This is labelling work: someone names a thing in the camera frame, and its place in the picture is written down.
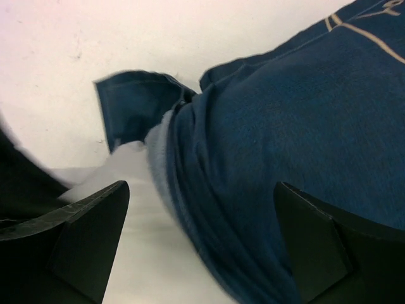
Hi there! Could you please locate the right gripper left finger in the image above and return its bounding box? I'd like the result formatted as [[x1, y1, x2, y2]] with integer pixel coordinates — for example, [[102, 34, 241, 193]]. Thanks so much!
[[1, 180, 130, 303]]

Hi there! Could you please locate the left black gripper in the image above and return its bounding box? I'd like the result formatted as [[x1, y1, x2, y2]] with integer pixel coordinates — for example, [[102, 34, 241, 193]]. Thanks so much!
[[1, 119, 68, 222]]

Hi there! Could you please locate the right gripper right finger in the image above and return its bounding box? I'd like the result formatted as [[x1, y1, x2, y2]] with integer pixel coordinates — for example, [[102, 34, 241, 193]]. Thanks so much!
[[274, 182, 404, 304]]

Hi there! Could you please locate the white pillow insert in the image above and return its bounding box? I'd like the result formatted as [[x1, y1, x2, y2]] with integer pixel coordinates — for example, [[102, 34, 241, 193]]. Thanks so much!
[[58, 110, 235, 304]]

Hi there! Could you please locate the blue patterned pillowcase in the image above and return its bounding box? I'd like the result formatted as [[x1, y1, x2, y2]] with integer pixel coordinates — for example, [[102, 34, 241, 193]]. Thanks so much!
[[96, 1, 404, 303]]

